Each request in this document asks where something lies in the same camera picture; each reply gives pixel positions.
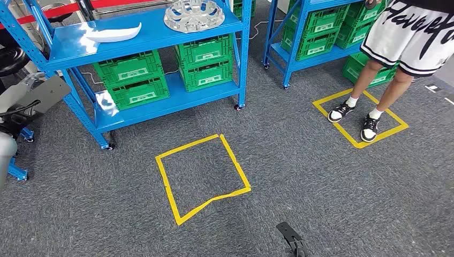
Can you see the white curved plastic part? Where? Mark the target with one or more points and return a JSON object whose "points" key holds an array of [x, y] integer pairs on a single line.
{"points": [[113, 34]]}

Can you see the black stanchion post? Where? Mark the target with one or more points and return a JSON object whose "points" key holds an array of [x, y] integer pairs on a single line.
{"points": [[85, 9]]}

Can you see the black round stanchion base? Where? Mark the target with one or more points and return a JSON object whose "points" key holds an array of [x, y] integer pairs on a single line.
{"points": [[62, 17]]}

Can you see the black robot right foot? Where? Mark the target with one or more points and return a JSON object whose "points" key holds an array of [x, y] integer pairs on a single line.
{"points": [[289, 234]]}

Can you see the grey plastic wheel hubcap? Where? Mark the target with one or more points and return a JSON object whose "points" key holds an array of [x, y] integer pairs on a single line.
{"points": [[193, 16]]}

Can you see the blue metal shelf rack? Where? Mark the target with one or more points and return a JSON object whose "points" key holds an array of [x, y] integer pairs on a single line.
{"points": [[270, 32], [152, 35]]}

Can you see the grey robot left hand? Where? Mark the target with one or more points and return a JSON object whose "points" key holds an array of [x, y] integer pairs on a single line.
{"points": [[14, 94]]}

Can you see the black handheld controller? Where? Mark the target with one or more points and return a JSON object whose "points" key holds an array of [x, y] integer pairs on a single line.
{"points": [[370, 4]]}

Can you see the black and white sneaker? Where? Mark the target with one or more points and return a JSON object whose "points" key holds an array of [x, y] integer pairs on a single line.
{"points": [[369, 129], [338, 112]]}

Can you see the blue rack base frame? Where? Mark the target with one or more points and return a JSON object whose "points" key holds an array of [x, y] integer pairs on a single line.
{"points": [[17, 172]]}

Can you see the person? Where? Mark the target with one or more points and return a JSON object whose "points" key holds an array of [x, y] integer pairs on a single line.
{"points": [[408, 32]]}

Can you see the black ribbed round base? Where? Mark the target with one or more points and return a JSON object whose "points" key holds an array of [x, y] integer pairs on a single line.
{"points": [[12, 60]]}

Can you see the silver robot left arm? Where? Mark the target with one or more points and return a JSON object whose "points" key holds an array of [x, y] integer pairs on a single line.
{"points": [[5, 159]]}

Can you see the black wrist mount plate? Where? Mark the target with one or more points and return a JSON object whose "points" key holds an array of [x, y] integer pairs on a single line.
{"points": [[42, 94]]}

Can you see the red barrier belt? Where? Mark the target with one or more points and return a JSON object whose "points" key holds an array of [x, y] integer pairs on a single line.
{"points": [[56, 10]]}

